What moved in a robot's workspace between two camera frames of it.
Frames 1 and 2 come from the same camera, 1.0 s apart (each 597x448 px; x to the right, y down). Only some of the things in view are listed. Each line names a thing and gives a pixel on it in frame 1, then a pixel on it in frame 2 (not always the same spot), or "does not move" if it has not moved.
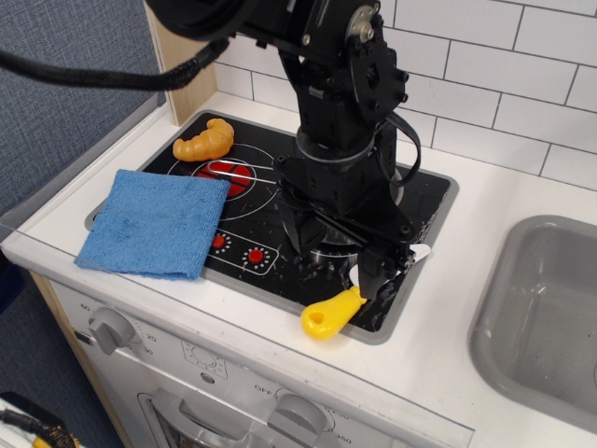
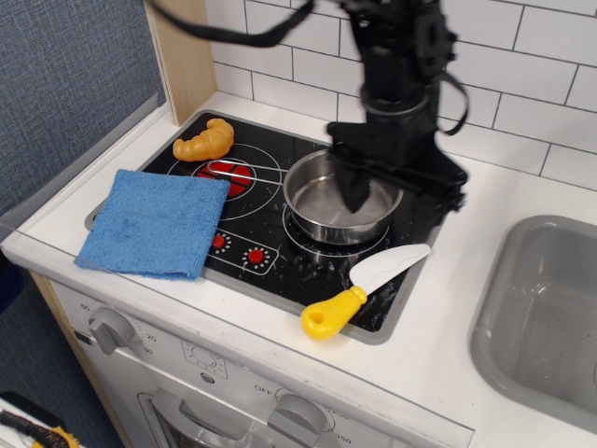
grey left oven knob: (111, 329) does not move
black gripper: (347, 177) -> (403, 147)
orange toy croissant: (208, 145) does not move
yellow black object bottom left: (46, 435) does not move
